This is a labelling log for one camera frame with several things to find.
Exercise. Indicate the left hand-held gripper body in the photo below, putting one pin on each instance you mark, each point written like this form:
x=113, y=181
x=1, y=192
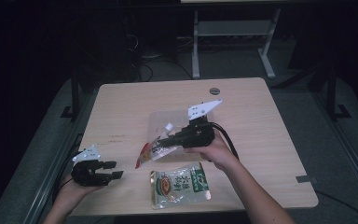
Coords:
x=85, y=172

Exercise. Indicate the clear plastic container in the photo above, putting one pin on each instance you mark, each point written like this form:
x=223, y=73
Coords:
x=167, y=119

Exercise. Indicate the red white spouted sauce pouch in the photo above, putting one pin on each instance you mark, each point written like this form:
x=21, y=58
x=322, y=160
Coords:
x=155, y=149

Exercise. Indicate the grey tape piece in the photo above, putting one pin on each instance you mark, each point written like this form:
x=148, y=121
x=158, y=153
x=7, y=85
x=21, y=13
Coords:
x=304, y=179

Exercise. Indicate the green white sauce packet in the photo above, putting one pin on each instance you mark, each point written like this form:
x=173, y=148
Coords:
x=180, y=185

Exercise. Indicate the white metal stand frame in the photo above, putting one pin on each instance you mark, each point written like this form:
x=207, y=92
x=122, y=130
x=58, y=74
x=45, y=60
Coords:
x=230, y=28

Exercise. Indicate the grey round table grommet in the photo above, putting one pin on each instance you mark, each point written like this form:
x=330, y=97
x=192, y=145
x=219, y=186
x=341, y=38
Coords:
x=214, y=91

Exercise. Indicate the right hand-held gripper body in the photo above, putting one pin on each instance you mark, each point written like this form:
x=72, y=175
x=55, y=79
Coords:
x=199, y=133

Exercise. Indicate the person's left hand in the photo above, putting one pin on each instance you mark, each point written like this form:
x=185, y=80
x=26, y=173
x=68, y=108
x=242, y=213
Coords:
x=71, y=193

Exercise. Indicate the person's right hand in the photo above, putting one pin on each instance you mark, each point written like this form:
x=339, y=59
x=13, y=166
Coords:
x=219, y=152

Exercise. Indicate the black metal stand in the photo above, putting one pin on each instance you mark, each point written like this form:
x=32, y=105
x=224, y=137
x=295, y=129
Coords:
x=74, y=93
x=332, y=93

